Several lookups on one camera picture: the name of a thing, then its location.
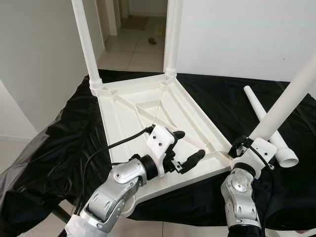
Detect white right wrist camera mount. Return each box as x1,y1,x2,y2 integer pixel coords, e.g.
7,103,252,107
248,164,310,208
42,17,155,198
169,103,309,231
231,138,278,173

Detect black table cloth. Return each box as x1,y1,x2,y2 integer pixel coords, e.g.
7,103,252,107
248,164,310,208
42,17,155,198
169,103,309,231
0,69,316,237

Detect brown door mat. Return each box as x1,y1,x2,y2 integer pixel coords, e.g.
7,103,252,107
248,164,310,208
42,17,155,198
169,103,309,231
121,16,149,30

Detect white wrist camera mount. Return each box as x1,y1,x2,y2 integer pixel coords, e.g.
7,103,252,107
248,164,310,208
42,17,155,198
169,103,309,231
146,124,176,166
231,138,278,173

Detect black table leg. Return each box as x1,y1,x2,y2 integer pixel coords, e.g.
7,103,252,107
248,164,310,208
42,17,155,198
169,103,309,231
49,205,70,225

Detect white plastic table top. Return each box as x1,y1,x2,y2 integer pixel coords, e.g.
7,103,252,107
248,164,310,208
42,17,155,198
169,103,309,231
96,74,242,218

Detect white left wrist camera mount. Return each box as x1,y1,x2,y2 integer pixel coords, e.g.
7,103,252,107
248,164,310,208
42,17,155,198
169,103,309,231
146,124,176,166

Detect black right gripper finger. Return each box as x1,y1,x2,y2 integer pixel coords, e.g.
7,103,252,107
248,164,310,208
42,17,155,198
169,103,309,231
229,136,246,158

